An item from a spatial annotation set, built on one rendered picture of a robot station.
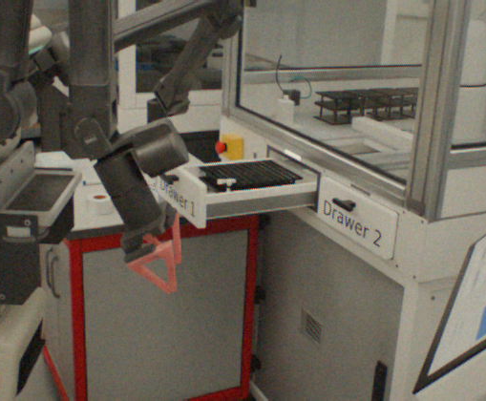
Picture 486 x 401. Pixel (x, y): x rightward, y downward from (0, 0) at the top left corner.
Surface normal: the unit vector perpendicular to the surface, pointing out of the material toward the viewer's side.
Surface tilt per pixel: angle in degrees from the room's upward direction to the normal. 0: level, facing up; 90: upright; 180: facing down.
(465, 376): 90
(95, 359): 90
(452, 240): 90
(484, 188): 90
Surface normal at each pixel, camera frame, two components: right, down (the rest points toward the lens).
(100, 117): 0.02, 0.33
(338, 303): -0.89, 0.11
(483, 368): -0.41, 0.28
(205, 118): 0.45, 0.31
